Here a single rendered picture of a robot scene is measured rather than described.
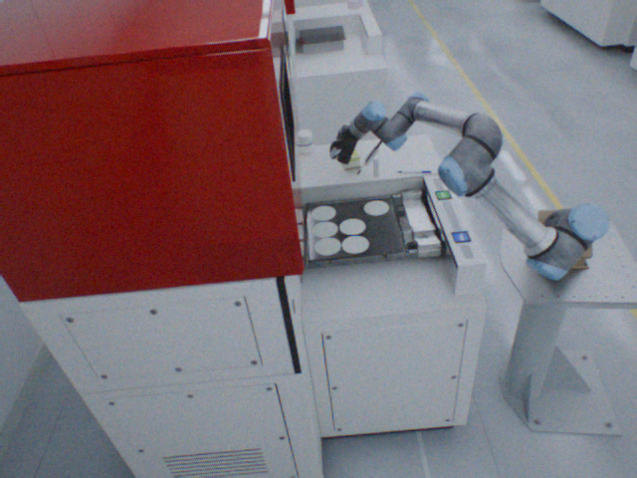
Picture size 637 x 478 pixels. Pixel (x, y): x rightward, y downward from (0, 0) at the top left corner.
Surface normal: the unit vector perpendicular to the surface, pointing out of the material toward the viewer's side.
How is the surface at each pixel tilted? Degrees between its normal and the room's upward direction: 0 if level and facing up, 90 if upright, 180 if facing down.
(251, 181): 90
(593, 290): 0
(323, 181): 0
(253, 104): 90
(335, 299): 0
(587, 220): 39
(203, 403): 90
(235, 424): 90
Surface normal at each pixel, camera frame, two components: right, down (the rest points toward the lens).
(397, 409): 0.04, 0.63
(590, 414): -0.09, -0.77
